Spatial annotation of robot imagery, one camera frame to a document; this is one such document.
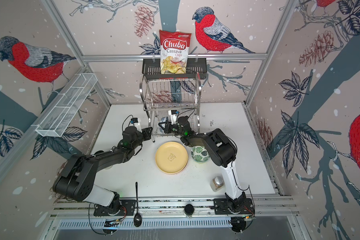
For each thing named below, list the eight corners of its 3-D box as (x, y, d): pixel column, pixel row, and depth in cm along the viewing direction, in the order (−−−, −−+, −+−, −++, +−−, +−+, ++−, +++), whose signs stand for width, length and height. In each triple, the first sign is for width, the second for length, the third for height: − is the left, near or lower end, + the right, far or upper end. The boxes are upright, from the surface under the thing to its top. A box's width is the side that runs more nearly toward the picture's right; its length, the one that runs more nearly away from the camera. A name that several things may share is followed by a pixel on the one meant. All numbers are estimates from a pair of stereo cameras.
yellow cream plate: (153, 174, 86) (152, 172, 83) (157, 144, 99) (157, 141, 96) (188, 174, 86) (188, 172, 83) (187, 144, 99) (187, 141, 96)
